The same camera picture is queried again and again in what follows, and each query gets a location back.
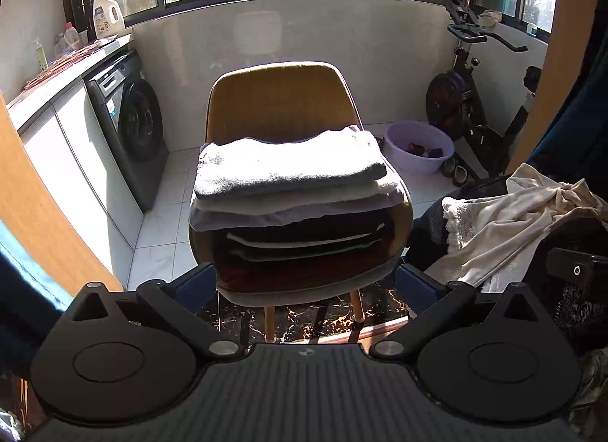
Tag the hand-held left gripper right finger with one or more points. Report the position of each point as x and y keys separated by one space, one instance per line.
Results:
x=415 y=287

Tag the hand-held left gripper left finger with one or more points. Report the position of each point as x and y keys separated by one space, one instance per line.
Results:
x=194 y=283

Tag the stack of folded clothes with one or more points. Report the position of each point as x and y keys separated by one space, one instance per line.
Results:
x=285 y=257

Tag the black lace garment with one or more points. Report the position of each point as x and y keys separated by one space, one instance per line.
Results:
x=579 y=314

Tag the cream lace-trimmed garment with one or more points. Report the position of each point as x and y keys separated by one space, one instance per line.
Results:
x=513 y=223

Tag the purple plastic basin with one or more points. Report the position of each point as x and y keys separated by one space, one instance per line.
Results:
x=413 y=162

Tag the blue curtain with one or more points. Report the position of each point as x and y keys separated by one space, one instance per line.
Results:
x=589 y=128
x=23 y=290

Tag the dark grey washing machine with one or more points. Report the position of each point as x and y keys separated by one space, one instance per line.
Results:
x=137 y=124

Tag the white counter cabinet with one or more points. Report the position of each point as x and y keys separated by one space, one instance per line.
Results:
x=71 y=162

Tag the black exercise bike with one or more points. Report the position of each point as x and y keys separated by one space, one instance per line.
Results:
x=456 y=100

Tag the brown upholstered chair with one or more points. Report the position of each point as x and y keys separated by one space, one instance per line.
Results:
x=285 y=100

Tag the white rag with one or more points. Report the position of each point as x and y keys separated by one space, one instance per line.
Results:
x=489 y=18

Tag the green pump bottle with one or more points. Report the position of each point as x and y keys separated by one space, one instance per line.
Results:
x=42 y=58

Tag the white detergent bottle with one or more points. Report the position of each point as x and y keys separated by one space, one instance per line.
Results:
x=108 y=15

